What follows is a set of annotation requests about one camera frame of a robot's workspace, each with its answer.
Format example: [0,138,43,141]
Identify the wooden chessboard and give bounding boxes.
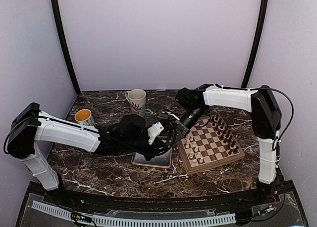
[177,115,245,175]

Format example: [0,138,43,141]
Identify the left black frame post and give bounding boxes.
[51,0,81,96]

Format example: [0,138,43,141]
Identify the silver metal tray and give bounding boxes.
[131,149,172,169]

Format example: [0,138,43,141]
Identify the white mug orange interior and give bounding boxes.
[74,109,95,126]

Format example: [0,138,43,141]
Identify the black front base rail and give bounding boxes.
[24,182,298,215]

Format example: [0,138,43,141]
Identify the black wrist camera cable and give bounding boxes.
[153,120,179,155]

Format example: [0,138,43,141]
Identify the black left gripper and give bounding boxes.
[121,130,168,161]

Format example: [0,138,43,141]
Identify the white slotted cable duct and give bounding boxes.
[31,201,236,227]

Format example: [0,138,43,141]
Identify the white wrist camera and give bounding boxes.
[148,122,164,145]
[157,109,180,121]

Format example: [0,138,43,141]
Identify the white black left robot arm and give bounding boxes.
[3,102,175,205]

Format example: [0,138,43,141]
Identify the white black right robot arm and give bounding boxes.
[175,84,285,204]

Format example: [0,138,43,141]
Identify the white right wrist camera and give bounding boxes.
[157,109,180,121]

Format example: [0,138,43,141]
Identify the black frame post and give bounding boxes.
[241,0,268,88]
[51,0,81,96]

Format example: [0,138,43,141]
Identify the dark chess pieces row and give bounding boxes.
[209,114,239,158]

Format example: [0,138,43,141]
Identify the white floral ceramic mug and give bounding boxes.
[125,89,147,117]

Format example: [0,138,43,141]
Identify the right black frame post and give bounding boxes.
[241,0,268,88]

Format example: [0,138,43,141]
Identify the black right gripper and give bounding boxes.
[165,106,207,146]

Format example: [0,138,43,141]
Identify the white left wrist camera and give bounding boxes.
[148,122,164,145]

